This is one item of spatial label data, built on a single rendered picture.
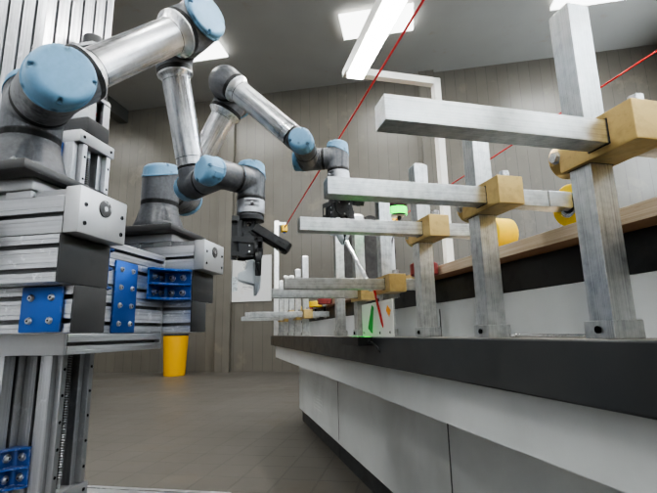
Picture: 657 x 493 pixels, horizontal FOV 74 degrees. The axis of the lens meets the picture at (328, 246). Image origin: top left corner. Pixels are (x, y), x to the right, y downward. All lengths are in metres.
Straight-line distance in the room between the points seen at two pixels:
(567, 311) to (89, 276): 0.95
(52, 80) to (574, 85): 0.87
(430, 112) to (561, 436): 0.49
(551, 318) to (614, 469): 0.41
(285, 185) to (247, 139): 1.40
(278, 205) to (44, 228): 8.20
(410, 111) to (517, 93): 9.20
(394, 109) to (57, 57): 0.70
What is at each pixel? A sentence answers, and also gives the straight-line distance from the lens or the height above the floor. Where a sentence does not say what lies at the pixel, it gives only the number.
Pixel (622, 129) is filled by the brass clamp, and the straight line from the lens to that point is 0.62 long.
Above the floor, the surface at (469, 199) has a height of 0.94.
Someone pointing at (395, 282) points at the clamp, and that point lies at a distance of 1.21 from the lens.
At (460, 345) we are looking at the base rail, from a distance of 0.85.
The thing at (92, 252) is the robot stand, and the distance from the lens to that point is 0.99.
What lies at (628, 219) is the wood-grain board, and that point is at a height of 0.88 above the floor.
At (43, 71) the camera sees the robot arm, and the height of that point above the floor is 1.19.
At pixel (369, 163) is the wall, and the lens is 8.94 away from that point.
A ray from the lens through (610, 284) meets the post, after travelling 0.63.
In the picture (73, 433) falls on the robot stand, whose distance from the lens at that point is 1.33.
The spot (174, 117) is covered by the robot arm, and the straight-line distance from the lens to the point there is 1.30.
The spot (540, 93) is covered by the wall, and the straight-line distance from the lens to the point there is 9.75.
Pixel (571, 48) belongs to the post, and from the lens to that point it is 0.73.
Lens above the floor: 0.71
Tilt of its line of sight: 11 degrees up
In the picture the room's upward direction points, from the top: 1 degrees counter-clockwise
